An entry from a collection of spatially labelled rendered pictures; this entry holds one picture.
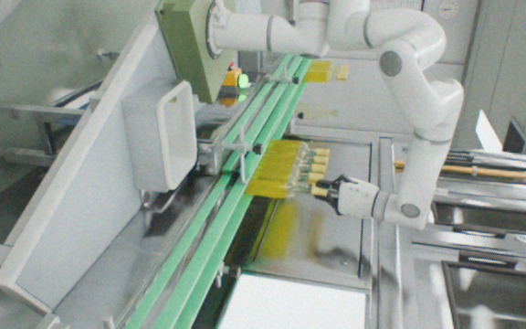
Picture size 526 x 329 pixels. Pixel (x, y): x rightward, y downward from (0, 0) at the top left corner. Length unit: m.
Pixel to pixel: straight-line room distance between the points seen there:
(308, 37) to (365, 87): 6.19
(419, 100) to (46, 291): 0.78
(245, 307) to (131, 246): 0.30
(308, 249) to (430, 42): 0.62
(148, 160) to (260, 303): 0.42
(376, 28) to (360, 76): 6.25
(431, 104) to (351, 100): 6.48
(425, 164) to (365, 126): 6.52
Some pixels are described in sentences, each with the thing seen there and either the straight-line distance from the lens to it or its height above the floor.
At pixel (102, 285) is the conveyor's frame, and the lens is 0.91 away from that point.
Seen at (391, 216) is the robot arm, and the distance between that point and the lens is 1.18.
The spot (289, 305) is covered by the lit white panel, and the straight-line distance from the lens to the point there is 1.08.
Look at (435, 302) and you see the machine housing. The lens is 1.22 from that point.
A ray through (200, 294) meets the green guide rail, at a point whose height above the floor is 0.96.
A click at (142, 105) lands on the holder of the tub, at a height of 0.80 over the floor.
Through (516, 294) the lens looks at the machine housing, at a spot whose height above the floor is 1.68.
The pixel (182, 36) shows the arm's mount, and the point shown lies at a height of 0.80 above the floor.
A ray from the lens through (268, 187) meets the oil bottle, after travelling 1.25.
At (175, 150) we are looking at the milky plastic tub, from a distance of 1.17.
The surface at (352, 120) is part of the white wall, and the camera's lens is 7.51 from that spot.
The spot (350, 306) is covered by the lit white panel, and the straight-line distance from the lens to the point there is 1.09.
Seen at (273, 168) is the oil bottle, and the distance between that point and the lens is 1.30.
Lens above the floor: 1.25
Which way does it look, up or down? 12 degrees down
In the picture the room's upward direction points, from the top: 96 degrees clockwise
